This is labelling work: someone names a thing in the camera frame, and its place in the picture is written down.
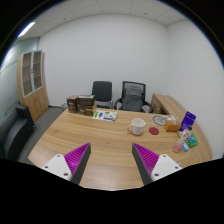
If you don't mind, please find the dark brown box left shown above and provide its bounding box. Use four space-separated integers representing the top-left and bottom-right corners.
67 95 78 113

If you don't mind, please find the wooden cabinet with glass doors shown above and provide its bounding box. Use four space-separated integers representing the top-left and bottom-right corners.
17 51 48 121

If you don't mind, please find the grey backpack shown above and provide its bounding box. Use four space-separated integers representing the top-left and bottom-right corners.
122 86 142 112

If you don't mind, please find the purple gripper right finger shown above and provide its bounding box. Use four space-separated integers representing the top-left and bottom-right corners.
131 142 184 186

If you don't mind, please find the colourful printed sheet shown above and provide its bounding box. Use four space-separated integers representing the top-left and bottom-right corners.
93 110 117 121

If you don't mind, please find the white ceramic mug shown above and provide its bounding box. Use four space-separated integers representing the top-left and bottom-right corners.
127 118 145 136

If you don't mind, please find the clear plastic water bottle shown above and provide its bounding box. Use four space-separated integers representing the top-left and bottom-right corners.
173 126 192 153

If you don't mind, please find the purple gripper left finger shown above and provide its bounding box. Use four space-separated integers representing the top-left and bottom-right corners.
41 142 92 186

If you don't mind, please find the wooden tissue box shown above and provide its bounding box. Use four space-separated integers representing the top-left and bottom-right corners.
164 120 181 132

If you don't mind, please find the purple standing card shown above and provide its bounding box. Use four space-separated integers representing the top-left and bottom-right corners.
180 111 196 131

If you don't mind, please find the brown cardboard box stack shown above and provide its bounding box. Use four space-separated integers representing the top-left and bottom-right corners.
78 95 97 116

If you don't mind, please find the black mesh office chair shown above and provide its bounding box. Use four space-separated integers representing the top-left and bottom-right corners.
114 81 154 113

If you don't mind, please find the blue small packet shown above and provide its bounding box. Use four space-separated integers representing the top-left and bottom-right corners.
182 143 189 152

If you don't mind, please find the black office chair left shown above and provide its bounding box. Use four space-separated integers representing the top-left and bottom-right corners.
92 81 113 109

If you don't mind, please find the black leather sofa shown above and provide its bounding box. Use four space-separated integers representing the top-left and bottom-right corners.
0 105 35 161

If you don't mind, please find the green small packet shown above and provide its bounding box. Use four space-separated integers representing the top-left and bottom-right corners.
187 133 198 148

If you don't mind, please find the round patterned plate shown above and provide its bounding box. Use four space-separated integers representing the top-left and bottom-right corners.
152 115 169 126

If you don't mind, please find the wooden side desk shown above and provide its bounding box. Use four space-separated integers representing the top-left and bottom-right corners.
151 94 186 121

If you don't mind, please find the ceiling light strip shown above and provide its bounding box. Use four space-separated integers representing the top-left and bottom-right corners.
17 22 35 38

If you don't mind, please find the red round coaster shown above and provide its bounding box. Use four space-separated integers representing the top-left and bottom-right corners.
149 127 159 135

